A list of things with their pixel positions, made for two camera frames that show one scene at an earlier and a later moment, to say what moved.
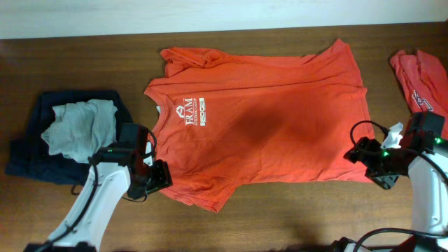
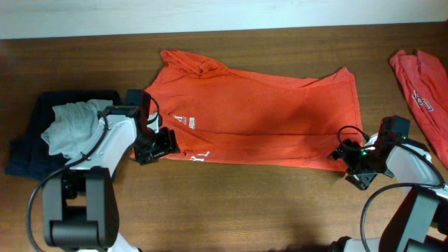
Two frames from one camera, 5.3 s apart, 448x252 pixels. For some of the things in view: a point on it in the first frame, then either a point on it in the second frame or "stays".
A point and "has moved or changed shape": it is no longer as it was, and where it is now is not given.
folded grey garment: x=80 y=129 stays
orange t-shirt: x=221 y=120 has moved or changed shape
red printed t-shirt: x=425 y=82 stays
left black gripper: x=163 y=179 -> x=169 y=143
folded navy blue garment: x=29 y=153 stays
